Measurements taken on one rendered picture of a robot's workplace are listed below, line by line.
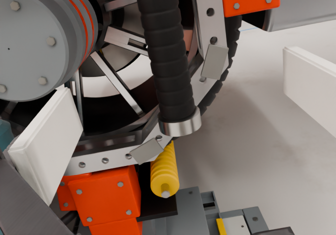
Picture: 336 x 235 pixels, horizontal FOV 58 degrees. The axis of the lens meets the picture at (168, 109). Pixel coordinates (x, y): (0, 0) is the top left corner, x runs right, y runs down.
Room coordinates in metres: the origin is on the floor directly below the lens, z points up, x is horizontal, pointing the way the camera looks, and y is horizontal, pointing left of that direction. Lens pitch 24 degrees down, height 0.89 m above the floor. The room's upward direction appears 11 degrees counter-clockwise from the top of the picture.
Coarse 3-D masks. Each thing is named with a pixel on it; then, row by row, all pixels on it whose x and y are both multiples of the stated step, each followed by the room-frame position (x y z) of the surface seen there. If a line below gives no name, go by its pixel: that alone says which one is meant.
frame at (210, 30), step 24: (192, 0) 0.53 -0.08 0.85; (216, 0) 0.48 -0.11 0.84; (216, 24) 0.48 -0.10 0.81; (216, 48) 0.48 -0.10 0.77; (192, 72) 0.50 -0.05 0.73; (216, 72) 0.48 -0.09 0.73; (192, 96) 0.49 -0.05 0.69; (96, 144) 0.53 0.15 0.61; (120, 144) 0.50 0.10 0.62; (144, 144) 0.48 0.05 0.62; (72, 168) 0.49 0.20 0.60; (96, 168) 0.49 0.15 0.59
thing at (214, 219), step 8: (208, 192) 0.86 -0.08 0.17; (208, 200) 0.84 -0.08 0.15; (208, 208) 0.77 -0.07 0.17; (216, 208) 0.77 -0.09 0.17; (208, 216) 0.76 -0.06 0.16; (216, 216) 0.76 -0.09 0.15; (208, 224) 0.73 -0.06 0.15; (216, 224) 0.72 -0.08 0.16; (72, 232) 0.79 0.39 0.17; (216, 232) 0.70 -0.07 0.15; (224, 232) 0.66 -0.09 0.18
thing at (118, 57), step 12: (120, 12) 0.74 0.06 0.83; (132, 12) 0.74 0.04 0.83; (120, 24) 0.74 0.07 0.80; (132, 24) 0.74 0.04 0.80; (108, 48) 0.75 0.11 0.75; (120, 48) 0.74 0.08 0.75; (84, 60) 0.75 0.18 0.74; (108, 60) 0.75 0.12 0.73; (120, 60) 0.74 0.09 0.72; (84, 72) 0.75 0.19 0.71; (96, 72) 0.75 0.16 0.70
